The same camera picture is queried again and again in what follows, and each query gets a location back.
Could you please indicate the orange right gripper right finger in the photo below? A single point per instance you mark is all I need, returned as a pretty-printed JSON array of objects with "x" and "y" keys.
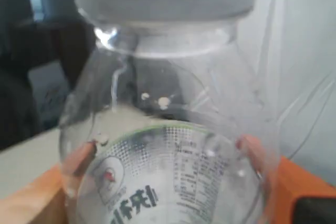
[{"x": 294, "y": 194}]

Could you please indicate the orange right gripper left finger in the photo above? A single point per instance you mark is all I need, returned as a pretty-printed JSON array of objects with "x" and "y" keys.
[{"x": 48, "y": 197}]

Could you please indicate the clear lime drink bottle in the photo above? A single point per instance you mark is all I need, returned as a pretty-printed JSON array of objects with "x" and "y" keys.
[{"x": 153, "y": 131}]

